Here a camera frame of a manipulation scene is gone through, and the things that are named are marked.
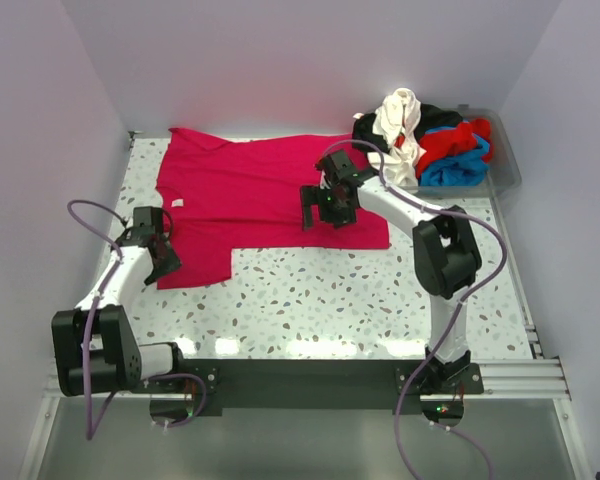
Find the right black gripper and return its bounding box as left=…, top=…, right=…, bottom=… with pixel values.
left=301, top=183, right=357, bottom=231

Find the magenta t shirt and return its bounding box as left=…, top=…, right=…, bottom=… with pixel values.
left=156, top=128, right=389, bottom=290

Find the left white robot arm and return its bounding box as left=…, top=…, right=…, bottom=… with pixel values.
left=51, top=206, right=187, bottom=397

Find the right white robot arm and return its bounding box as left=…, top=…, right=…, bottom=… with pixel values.
left=300, top=150, right=482, bottom=393

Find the white t shirt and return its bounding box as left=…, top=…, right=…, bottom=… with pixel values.
left=372, top=88, right=426, bottom=188

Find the red t shirt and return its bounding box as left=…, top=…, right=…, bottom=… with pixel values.
left=413, top=118, right=492, bottom=169

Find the clear plastic bin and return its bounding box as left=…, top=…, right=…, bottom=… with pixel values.
left=369, top=103, right=524, bottom=201

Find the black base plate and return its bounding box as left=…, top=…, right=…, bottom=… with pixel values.
left=131, top=359, right=485, bottom=416

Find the aluminium frame rail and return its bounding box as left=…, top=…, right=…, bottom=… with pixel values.
left=43, top=319, right=574, bottom=401

